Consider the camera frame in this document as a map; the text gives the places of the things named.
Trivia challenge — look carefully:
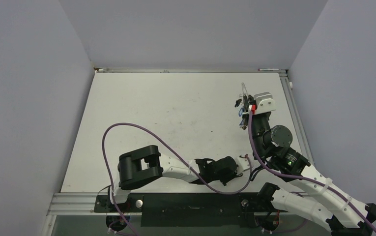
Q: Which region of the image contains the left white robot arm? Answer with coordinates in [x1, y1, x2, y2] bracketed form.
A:
[106, 145, 250, 211]

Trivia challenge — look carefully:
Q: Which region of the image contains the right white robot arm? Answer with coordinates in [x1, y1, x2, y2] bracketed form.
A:
[236, 92, 376, 236]

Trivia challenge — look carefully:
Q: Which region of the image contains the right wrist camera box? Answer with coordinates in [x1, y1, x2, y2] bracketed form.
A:
[249, 92, 276, 115]

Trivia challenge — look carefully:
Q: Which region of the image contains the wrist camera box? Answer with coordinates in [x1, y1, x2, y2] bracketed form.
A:
[235, 156, 250, 174]
[249, 92, 276, 115]

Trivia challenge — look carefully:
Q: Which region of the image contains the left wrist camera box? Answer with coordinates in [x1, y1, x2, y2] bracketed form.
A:
[235, 156, 250, 174]

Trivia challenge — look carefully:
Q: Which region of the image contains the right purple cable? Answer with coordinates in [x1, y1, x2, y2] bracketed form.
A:
[248, 112, 376, 236]

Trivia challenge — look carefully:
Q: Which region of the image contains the purple cable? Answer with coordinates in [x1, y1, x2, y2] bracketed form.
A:
[101, 122, 254, 236]
[248, 112, 376, 236]

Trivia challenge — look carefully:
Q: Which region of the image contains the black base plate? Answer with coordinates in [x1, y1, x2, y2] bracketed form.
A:
[93, 193, 279, 228]

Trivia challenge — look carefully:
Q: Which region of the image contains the aluminium table frame rail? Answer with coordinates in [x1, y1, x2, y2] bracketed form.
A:
[278, 70, 314, 165]

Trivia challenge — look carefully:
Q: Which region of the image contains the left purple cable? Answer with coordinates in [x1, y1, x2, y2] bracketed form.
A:
[101, 122, 254, 236]

